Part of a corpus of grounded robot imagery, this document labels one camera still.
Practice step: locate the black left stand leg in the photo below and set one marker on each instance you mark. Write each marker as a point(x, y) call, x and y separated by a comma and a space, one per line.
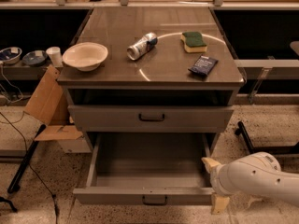
point(15, 183)

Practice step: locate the white blue bowl on shelf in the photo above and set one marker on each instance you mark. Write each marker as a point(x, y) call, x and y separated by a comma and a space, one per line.
point(10, 55)

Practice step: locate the grey drawer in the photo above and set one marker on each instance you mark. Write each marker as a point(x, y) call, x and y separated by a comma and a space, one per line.
point(154, 169)
point(150, 119)

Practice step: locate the grey drawer cabinet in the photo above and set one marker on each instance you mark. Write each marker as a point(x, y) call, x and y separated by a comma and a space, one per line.
point(161, 77)

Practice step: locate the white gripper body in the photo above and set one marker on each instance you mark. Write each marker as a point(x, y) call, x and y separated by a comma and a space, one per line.
point(217, 180)

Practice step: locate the green yellow sponge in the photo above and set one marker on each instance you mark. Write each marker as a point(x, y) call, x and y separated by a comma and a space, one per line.
point(193, 42)

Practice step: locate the dark blue snack packet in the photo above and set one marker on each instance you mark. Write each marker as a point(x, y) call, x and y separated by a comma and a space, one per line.
point(203, 66)

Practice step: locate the brown cardboard box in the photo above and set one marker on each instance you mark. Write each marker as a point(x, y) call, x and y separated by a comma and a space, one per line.
point(49, 105)

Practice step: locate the white paper cup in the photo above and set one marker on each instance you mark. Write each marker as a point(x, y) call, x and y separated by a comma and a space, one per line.
point(55, 56)

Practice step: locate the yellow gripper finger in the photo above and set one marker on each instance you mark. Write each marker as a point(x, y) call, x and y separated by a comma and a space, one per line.
point(219, 203)
point(210, 164)

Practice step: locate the silver blue soda can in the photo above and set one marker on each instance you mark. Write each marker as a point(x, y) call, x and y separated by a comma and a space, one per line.
point(142, 46)

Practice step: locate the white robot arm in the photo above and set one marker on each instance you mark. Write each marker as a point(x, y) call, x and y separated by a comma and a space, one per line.
point(256, 174)

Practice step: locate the grey top drawer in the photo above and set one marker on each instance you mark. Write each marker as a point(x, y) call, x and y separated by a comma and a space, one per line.
point(150, 119)

